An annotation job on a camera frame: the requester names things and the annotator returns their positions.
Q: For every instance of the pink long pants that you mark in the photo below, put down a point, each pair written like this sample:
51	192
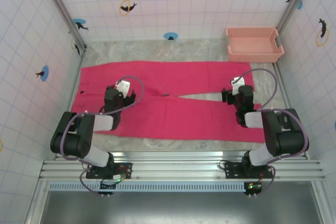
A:
170	119

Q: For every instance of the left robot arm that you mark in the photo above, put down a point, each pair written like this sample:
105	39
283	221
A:
71	142

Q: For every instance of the pink plastic basket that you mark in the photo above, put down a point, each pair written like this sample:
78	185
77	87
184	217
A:
252	56

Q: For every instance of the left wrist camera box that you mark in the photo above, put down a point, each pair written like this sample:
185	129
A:
123	86

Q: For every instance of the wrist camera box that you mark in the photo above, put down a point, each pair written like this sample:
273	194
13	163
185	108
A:
123	86
237	82

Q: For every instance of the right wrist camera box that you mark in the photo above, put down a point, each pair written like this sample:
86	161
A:
237	82

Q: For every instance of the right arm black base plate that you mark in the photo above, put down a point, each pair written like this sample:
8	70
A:
232	169

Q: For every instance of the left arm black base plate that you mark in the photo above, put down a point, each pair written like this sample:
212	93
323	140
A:
92	175

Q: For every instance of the aluminium mounting rail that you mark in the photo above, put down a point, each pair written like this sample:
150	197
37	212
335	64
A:
178	167

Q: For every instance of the aluminium frame post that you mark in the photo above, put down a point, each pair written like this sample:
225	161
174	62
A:
60	6
294	6

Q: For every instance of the aluminium frame leg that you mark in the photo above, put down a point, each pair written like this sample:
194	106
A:
321	205
36	205

